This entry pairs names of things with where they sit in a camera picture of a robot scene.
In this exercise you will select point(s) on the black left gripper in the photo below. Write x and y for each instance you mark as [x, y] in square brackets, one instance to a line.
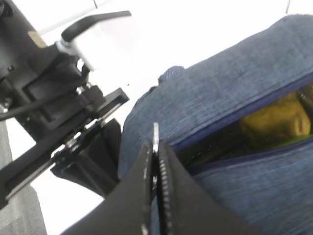
[66, 117]

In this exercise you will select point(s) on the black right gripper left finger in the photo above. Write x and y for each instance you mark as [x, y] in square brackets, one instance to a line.
[127, 209]

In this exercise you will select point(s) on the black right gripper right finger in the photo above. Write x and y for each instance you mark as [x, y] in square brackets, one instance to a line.
[184, 208]

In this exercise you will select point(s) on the navy blue lunch bag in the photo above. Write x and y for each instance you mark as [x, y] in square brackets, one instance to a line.
[199, 109]

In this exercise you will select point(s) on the yellow squash toy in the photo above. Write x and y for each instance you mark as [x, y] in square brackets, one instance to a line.
[256, 126]

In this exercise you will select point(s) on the green cucumber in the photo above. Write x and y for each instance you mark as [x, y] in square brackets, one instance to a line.
[291, 118]

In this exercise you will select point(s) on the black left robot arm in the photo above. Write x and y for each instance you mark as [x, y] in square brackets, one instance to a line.
[17, 36]

